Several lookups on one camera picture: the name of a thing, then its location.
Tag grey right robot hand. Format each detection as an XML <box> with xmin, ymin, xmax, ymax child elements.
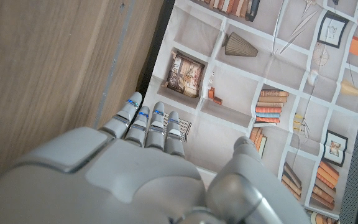
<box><xmin>0</xmin><ymin>91</ymin><xmax>312</xmax><ymax>224</ymax></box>

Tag printed bookshelf backdrop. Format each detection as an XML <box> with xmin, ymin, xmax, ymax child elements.
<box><xmin>141</xmin><ymin>0</ymin><xmax>358</xmax><ymax>224</ymax></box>

